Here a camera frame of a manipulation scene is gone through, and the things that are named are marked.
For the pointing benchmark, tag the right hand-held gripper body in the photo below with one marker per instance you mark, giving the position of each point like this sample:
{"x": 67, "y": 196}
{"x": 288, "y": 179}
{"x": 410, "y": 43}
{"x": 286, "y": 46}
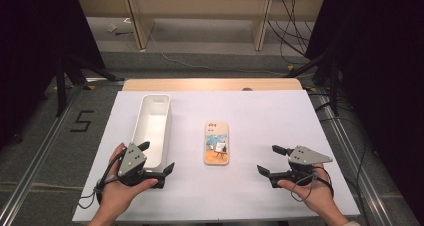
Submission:
{"x": 305, "y": 155}

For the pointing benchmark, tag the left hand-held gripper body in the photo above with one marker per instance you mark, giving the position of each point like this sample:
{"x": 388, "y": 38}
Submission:
{"x": 131, "y": 159}

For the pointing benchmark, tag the white plastic bin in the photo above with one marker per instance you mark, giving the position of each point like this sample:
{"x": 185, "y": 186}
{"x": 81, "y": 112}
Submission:
{"x": 151, "y": 132}

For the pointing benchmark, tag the beige printed phone case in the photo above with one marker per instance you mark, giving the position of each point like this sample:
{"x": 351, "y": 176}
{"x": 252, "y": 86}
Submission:
{"x": 216, "y": 146}

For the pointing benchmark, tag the person's left hand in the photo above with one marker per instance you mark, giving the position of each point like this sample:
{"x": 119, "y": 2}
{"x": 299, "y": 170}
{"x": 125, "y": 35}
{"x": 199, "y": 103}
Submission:
{"x": 116, "y": 194}

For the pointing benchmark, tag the person's right hand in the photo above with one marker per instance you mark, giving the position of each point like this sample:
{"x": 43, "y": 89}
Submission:
{"x": 318, "y": 192}

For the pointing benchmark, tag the white board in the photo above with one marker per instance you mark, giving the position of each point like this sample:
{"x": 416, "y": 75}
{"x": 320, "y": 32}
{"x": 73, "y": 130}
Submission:
{"x": 266, "y": 119}

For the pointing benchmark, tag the black metal stand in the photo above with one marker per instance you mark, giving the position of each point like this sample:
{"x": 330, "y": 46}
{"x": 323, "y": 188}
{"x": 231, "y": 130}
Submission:
{"x": 334, "y": 86}
{"x": 61, "y": 86}

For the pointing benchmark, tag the white paper scrap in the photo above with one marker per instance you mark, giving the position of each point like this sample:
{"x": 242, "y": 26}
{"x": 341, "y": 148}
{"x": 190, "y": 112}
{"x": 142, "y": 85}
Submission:
{"x": 111, "y": 27}

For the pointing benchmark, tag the dark curtain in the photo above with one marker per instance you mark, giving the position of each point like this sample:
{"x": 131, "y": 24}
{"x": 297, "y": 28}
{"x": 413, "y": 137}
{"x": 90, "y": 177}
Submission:
{"x": 383, "y": 52}
{"x": 30, "y": 36}

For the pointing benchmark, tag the beige wooden shelf unit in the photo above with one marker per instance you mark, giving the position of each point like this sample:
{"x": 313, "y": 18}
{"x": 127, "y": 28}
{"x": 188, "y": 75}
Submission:
{"x": 200, "y": 6}

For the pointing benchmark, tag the aluminium rail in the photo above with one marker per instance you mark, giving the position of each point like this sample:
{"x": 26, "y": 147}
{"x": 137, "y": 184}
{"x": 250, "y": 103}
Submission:
{"x": 35, "y": 162}
{"x": 350, "y": 159}

